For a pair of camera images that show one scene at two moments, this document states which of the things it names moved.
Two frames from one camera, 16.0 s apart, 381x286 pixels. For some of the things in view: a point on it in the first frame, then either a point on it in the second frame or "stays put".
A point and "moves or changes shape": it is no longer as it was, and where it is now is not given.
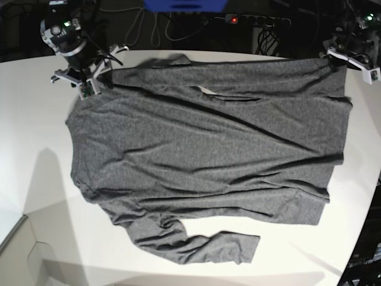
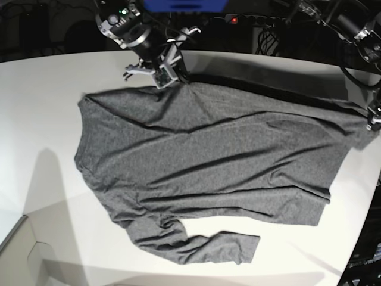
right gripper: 356,50 → 374,114
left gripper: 84,80 → 169,68
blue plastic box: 186,6 stays put
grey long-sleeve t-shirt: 178,137 moves or changes shape
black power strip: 259,21 stays put
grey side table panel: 21,257 stays put
